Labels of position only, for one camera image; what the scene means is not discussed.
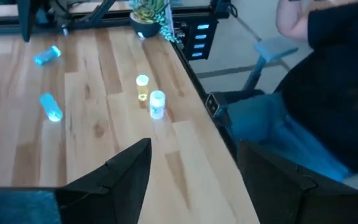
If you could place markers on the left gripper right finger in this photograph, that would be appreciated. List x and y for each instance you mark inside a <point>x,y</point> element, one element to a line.
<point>278,193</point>

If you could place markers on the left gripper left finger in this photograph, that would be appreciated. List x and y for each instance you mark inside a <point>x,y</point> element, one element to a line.
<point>117,193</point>

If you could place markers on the clear bottle pink label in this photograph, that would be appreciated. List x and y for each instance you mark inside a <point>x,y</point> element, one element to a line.
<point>157,104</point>

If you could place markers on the yellow pill vial white cap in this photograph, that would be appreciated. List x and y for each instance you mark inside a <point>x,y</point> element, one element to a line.
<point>142,90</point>

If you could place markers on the person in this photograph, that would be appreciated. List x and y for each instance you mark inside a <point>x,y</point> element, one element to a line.
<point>337,93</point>

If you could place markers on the grey office chair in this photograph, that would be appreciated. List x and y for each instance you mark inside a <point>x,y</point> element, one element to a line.
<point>272,49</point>

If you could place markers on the black computer tower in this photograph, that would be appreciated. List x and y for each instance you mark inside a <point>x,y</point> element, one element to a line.
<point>191,46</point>

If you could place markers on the potted succulent plant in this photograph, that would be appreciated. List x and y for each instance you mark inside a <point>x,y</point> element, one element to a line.
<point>145,28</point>

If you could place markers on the black aluminium table frame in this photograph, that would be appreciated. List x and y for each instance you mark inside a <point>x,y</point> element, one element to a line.
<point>194,81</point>

